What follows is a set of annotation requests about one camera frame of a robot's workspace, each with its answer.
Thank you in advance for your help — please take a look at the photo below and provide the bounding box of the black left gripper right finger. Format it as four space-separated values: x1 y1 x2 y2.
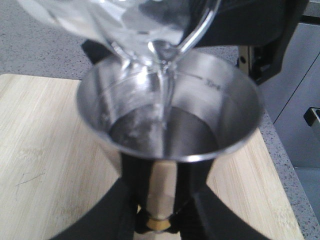
179 186 268 240

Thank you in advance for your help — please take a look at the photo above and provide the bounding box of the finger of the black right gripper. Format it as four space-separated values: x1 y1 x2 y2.
81 39 113 64

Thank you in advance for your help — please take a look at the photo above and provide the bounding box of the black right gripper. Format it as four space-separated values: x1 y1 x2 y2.
196 0 309 84

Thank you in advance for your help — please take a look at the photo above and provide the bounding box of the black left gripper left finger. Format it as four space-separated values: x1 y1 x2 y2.
53 178 137 240

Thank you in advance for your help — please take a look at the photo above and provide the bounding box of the clear glass beaker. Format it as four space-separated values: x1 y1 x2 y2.
19 0 221 70

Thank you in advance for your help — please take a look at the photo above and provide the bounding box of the steel double jigger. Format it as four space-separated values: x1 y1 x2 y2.
76 51 263 232

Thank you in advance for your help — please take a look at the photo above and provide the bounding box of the wooden cutting board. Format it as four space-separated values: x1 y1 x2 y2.
0 74 303 240

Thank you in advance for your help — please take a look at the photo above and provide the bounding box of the grey metal cabinet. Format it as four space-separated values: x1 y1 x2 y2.
260 0 320 168

